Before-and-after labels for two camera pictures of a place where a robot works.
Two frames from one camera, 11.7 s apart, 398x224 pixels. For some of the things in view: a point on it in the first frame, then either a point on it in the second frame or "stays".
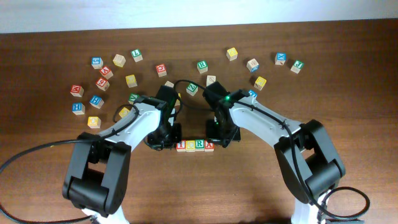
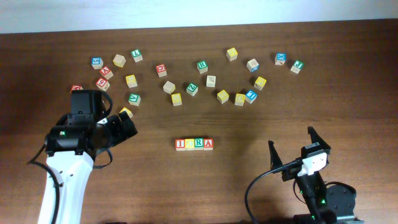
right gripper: x=212 y=137 -> x=276 y=160
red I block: x=180 y=146 stays
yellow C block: x=190 y=146 stays
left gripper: x=155 y=143 -> x=121 y=133
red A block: x=209 y=147 stays
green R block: x=199 y=145 stays
